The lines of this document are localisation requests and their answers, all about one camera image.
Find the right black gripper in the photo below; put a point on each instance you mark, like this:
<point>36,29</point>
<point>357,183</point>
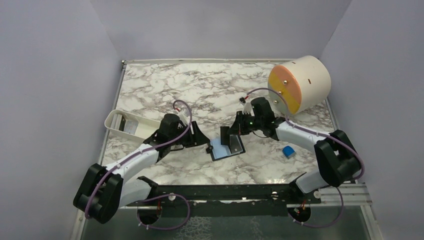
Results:
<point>237,127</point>

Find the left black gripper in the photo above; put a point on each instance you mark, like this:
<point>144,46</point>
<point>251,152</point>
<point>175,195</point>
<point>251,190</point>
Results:
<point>197,138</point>

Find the black card holder blue sleeves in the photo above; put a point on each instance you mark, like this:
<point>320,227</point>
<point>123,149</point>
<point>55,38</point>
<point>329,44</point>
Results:
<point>218,151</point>

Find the dark credit card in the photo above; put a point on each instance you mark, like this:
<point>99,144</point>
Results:
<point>226,139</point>

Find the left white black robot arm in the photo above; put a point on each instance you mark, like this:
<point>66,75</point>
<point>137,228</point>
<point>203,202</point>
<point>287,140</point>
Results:
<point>105,189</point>

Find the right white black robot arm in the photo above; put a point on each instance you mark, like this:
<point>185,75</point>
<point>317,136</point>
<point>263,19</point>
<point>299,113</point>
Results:
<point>337,161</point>

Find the stack of credit cards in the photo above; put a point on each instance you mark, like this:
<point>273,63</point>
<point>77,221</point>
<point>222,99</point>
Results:
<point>123,124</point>

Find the white plastic tray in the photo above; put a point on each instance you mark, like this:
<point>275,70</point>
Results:
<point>146,126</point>

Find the small blue object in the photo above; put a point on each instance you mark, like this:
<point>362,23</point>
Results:
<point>288,152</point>

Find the cream cylinder drum colored face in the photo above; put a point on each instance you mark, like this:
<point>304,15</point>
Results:
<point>303,83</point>

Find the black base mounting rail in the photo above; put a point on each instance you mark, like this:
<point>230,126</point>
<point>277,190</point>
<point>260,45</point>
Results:
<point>228,200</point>

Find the aluminium table frame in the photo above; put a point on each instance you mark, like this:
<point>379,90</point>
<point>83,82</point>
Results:
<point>211,87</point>

